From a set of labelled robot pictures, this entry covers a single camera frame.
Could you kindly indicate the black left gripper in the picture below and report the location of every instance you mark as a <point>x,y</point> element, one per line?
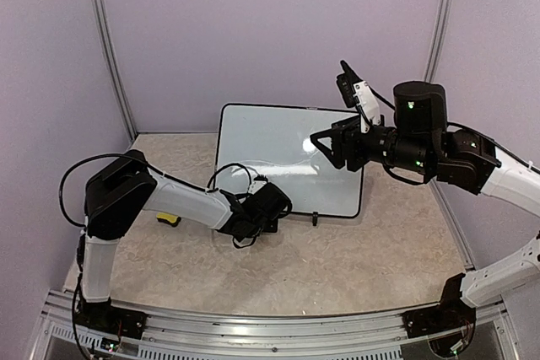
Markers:
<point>272,227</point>

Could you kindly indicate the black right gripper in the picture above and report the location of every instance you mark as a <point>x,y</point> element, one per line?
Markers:
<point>345,131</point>

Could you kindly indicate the white whiteboard with black frame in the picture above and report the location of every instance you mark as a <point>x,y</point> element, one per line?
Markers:
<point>274,141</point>

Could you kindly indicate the yellow black whiteboard eraser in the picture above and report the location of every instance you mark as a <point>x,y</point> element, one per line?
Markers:
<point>168,219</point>

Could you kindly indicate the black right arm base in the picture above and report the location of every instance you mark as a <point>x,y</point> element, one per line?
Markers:
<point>450,324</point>

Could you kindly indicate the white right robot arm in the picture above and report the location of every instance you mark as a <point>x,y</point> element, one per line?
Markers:
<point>420,142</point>

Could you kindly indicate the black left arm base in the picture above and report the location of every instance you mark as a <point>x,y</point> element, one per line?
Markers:
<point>103,327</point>

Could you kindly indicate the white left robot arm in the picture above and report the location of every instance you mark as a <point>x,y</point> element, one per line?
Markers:
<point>116,195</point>

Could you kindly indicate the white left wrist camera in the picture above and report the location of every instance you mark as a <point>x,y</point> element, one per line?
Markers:
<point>257,183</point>

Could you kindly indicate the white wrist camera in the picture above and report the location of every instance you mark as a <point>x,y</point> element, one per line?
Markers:
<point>257,183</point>
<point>356,93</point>

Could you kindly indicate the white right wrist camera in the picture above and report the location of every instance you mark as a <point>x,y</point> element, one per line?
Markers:
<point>356,93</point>

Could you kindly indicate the aluminium front rail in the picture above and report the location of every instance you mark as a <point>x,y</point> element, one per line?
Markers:
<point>181,334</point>

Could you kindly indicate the aluminium corner post right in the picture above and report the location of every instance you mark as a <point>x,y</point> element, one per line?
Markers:
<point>442,16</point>

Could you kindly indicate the aluminium corner post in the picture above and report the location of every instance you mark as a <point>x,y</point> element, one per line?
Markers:
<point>111,63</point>
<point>442,16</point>

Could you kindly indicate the aluminium corner post left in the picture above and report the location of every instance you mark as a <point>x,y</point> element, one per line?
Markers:
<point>111,63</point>

